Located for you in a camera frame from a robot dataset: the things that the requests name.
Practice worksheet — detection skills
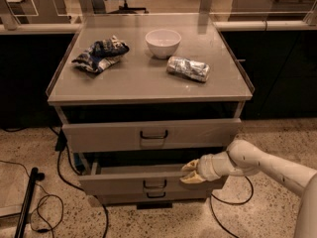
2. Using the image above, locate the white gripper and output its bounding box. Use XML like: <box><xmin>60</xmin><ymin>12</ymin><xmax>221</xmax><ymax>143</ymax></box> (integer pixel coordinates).
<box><xmin>180</xmin><ymin>152</ymin><xmax>239</xmax><ymax>184</ymax></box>

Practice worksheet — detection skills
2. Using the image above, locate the grey drawer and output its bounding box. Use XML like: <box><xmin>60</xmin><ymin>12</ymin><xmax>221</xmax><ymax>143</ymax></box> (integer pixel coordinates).
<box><xmin>97</xmin><ymin>190</ymin><xmax>211</xmax><ymax>205</ymax></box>
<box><xmin>79</xmin><ymin>164</ymin><xmax>227</xmax><ymax>195</ymax></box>
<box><xmin>62</xmin><ymin>118</ymin><xmax>241</xmax><ymax>153</ymax></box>

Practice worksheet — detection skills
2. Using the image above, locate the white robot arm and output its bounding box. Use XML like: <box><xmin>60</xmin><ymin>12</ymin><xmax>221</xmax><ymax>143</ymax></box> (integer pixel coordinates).
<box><xmin>180</xmin><ymin>140</ymin><xmax>317</xmax><ymax>238</ymax></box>

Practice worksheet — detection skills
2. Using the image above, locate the grey bottom drawer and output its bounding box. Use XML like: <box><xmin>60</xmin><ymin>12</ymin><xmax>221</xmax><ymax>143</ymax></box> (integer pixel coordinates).
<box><xmin>97</xmin><ymin>190</ymin><xmax>211</xmax><ymax>205</ymax></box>

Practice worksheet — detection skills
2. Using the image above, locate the grey drawer cabinet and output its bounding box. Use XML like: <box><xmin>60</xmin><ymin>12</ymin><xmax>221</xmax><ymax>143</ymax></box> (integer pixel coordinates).
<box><xmin>46</xmin><ymin>13</ymin><xmax>256</xmax><ymax>210</ymax></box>

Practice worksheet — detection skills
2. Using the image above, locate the grey top drawer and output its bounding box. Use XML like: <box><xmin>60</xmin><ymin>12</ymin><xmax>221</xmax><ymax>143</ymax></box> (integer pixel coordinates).
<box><xmin>62</xmin><ymin>118</ymin><xmax>241</xmax><ymax>153</ymax></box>

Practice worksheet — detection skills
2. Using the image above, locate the silver foil snack bag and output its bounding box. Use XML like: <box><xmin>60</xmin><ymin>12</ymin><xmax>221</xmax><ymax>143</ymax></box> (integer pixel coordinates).
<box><xmin>166</xmin><ymin>57</ymin><xmax>210</xmax><ymax>82</ymax></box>

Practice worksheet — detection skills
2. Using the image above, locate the white bowl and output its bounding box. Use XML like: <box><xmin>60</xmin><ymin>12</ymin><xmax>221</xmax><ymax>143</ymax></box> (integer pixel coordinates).
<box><xmin>146</xmin><ymin>29</ymin><xmax>181</xmax><ymax>59</ymax></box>

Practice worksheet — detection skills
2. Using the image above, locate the blue crumpled chip bag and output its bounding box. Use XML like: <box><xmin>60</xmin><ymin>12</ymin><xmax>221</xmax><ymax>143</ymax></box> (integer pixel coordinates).
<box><xmin>71</xmin><ymin>36</ymin><xmax>130</xmax><ymax>74</ymax></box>

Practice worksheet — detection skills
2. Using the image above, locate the black pole on floor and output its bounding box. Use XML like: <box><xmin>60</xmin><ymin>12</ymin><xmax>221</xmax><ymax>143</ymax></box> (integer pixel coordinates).
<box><xmin>14</xmin><ymin>168</ymin><xmax>45</xmax><ymax>238</ymax></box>

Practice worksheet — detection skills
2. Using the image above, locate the grey desk background right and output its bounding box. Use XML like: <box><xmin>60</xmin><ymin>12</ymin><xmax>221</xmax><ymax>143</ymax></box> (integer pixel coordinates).
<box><xmin>229</xmin><ymin>0</ymin><xmax>316</xmax><ymax>21</ymax></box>

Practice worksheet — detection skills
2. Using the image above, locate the grey desk background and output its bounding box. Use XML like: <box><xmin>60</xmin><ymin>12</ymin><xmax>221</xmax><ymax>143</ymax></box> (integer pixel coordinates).
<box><xmin>229</xmin><ymin>0</ymin><xmax>316</xmax><ymax>21</ymax></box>
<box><xmin>6</xmin><ymin>0</ymin><xmax>70</xmax><ymax>24</ymax></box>

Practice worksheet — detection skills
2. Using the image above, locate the grey desk background left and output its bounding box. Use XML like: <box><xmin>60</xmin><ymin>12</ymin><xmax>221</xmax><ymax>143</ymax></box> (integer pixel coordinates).
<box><xmin>6</xmin><ymin>0</ymin><xmax>70</xmax><ymax>24</ymax></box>

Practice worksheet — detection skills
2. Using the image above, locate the black floor cable right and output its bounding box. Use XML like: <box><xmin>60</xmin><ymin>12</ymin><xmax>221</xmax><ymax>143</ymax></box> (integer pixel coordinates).
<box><xmin>209</xmin><ymin>176</ymin><xmax>255</xmax><ymax>238</ymax></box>

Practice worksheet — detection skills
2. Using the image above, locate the black floor cable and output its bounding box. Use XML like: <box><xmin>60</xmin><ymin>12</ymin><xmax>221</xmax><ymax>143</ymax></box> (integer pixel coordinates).
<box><xmin>209</xmin><ymin>176</ymin><xmax>255</xmax><ymax>238</ymax></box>
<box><xmin>49</xmin><ymin>126</ymin><xmax>110</xmax><ymax>238</ymax></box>

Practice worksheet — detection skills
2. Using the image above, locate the black floor cable left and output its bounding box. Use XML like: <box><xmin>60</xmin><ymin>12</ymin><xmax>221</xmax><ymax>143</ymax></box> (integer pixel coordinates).
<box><xmin>49</xmin><ymin>126</ymin><xmax>110</xmax><ymax>238</ymax></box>

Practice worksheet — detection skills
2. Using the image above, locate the thin black looped cable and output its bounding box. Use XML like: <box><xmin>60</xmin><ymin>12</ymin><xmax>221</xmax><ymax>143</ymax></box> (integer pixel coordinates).
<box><xmin>0</xmin><ymin>159</ymin><xmax>65</xmax><ymax>234</ymax></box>

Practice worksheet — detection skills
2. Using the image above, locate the white barrier rail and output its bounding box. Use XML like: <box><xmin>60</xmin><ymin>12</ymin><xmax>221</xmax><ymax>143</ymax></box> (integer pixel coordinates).
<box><xmin>0</xmin><ymin>21</ymin><xmax>317</xmax><ymax>35</ymax></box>

